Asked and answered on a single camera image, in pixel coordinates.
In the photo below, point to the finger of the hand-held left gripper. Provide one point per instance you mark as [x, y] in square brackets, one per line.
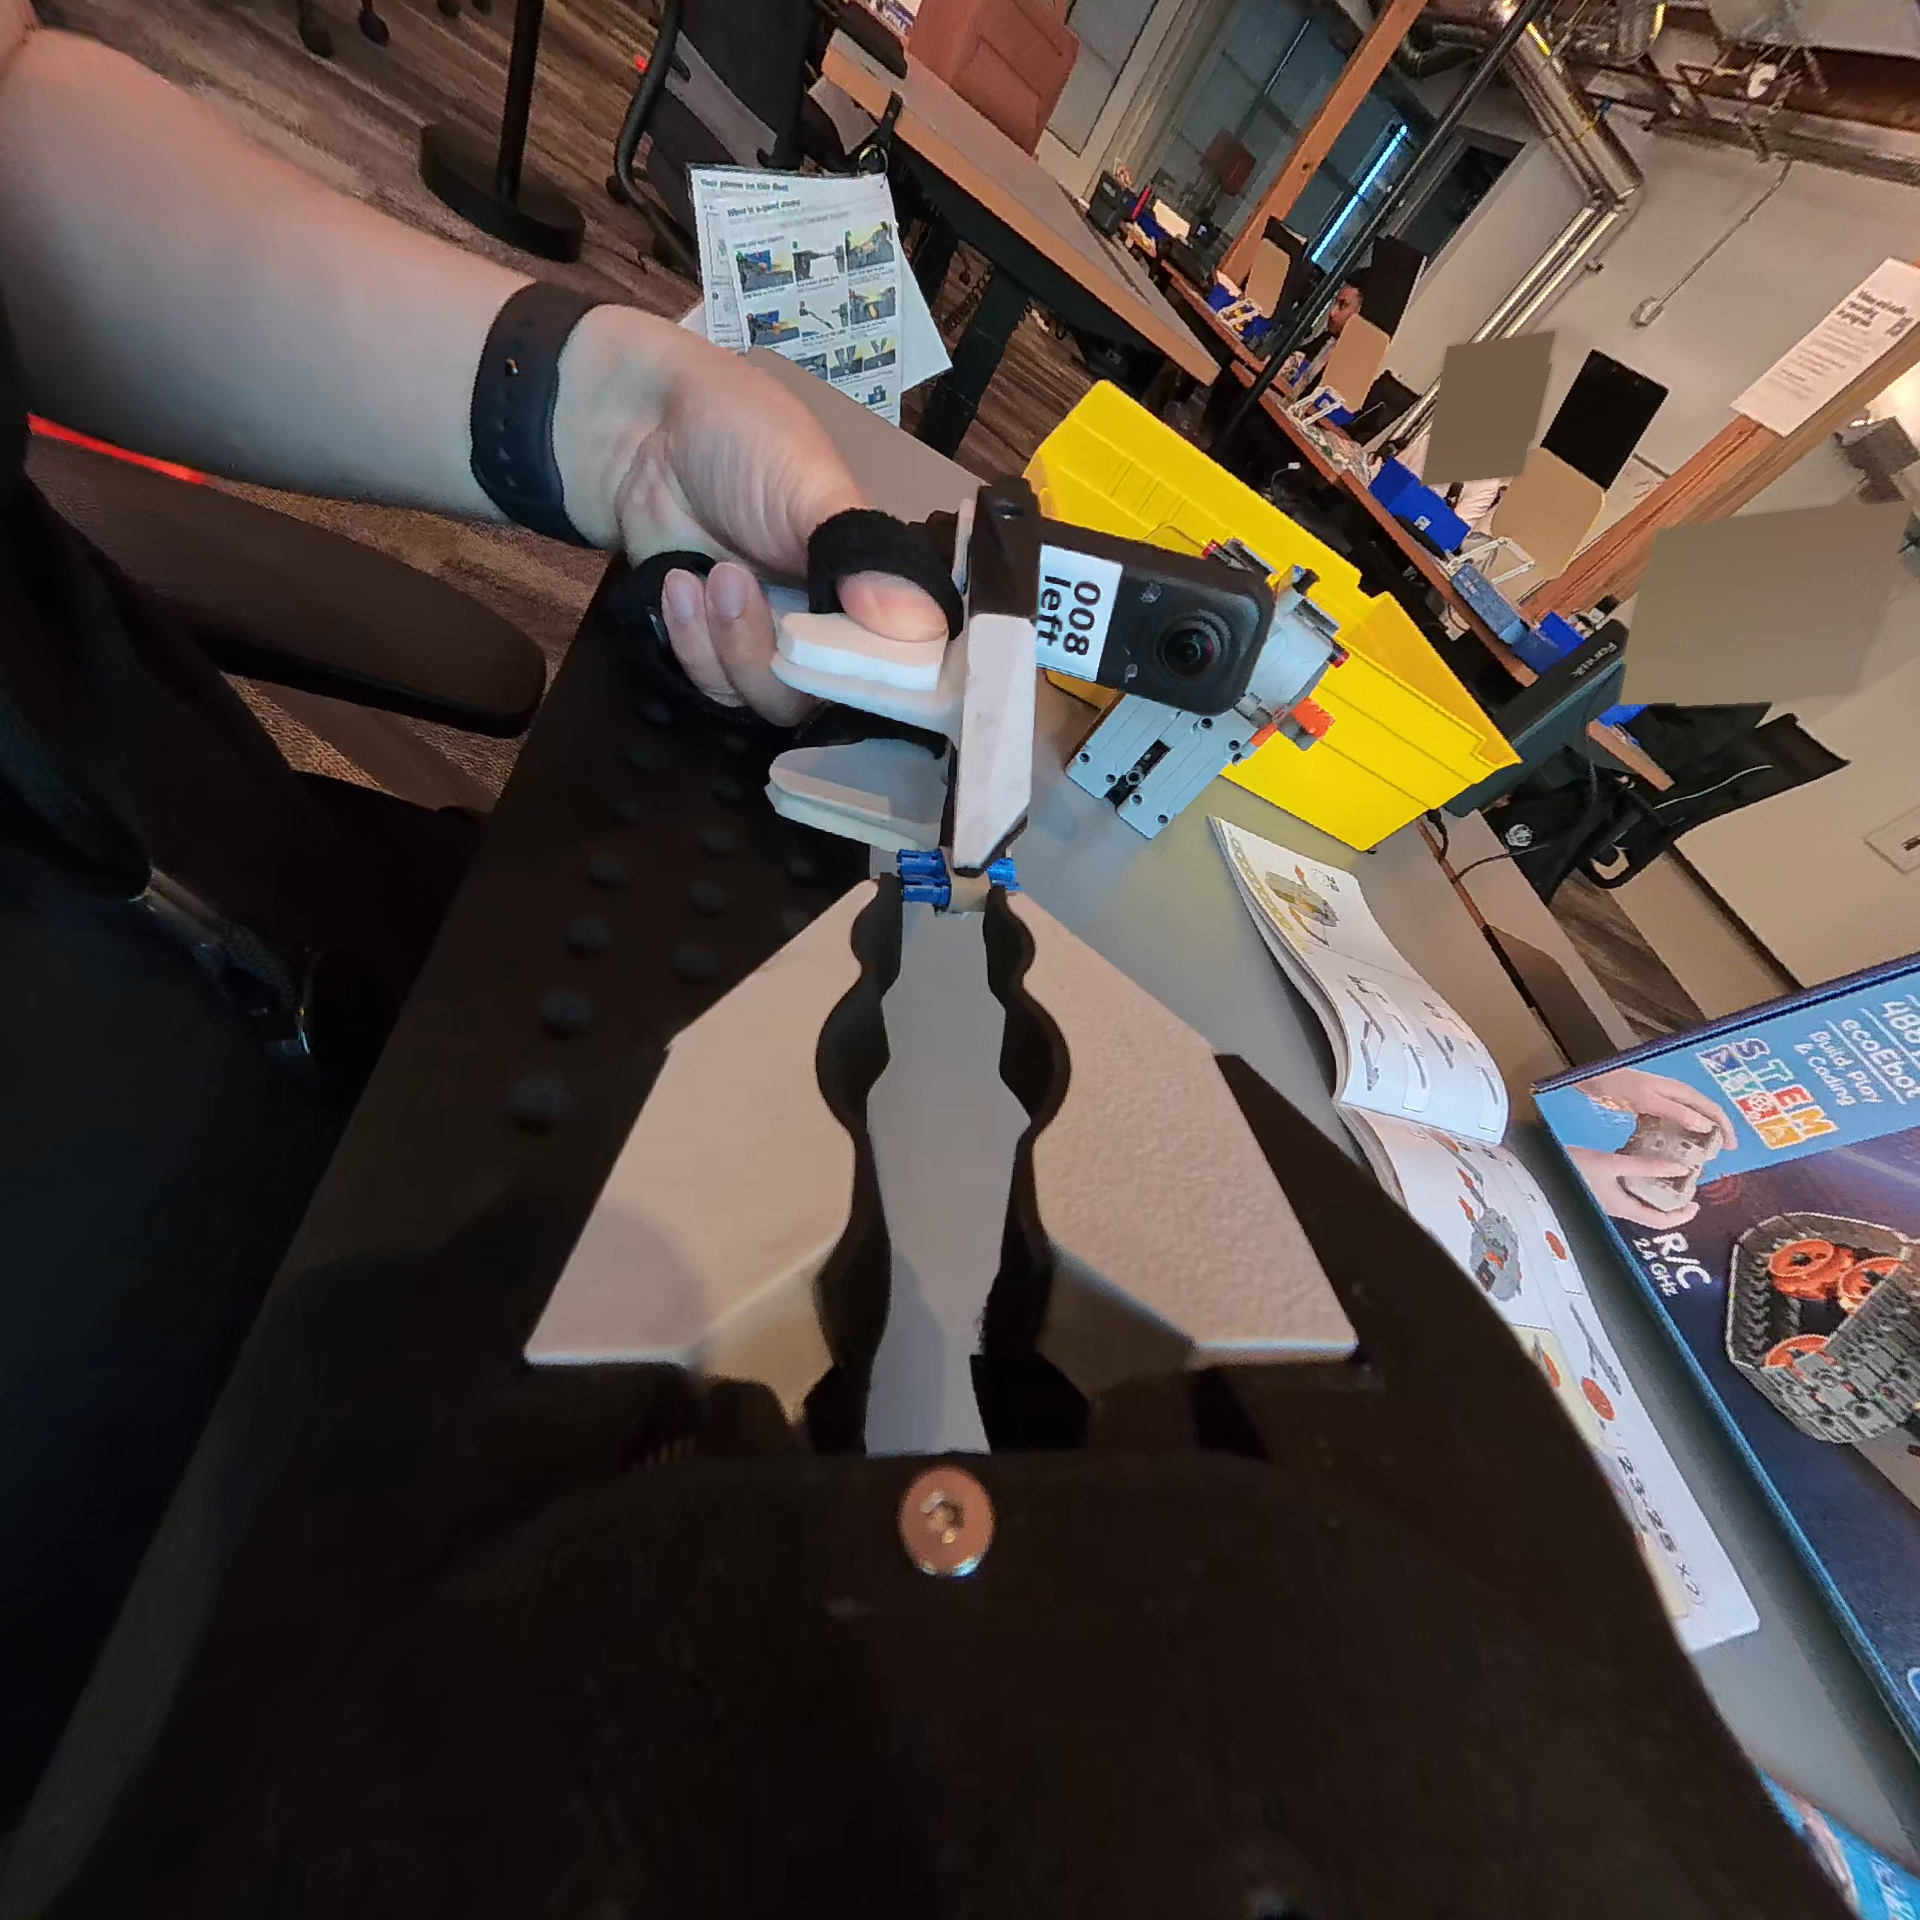
[993, 749]

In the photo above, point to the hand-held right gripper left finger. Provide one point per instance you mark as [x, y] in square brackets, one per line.
[691, 1230]

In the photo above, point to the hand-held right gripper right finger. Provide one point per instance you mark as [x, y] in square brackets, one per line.
[1184, 1230]

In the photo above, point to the grey connector with blue pins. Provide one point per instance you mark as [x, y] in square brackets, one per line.
[922, 880]

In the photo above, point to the person's left forearm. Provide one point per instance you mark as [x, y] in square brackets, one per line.
[225, 269]

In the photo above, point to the grey desk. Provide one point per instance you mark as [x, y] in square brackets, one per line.
[1141, 930]

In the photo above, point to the wood-edged desk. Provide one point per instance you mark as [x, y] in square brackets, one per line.
[1049, 225]

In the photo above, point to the person's left hand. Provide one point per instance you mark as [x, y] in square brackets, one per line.
[705, 451]

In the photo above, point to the grey orange toy robot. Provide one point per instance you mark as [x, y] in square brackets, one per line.
[1155, 764]

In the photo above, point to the yellow plastic bin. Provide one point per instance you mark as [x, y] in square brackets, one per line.
[1395, 749]

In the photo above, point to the open instruction booklet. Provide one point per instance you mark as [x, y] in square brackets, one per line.
[1440, 1080]

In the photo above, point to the black perforated panel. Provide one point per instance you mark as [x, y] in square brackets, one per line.
[628, 900]

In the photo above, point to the black computer monitor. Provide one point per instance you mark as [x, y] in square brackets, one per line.
[1546, 704]

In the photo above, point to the white paper sheet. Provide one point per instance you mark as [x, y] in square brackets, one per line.
[926, 353]

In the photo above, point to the black jacket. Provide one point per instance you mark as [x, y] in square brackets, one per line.
[1651, 795]

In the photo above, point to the printed instruction sheet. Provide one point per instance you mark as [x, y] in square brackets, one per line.
[810, 283]

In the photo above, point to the blue toy kit box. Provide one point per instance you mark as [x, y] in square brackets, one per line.
[1770, 1201]

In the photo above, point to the black wristband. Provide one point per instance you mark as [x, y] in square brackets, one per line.
[510, 404]

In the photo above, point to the brown bag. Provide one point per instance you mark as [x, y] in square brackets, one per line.
[989, 53]

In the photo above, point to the dark chair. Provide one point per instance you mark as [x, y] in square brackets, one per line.
[300, 598]

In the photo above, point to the black round-base stand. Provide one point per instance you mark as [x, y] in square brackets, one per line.
[504, 202]

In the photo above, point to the small blue booklet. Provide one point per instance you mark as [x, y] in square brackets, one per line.
[1860, 1868]

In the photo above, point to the white wall notice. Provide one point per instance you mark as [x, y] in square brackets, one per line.
[1845, 339]

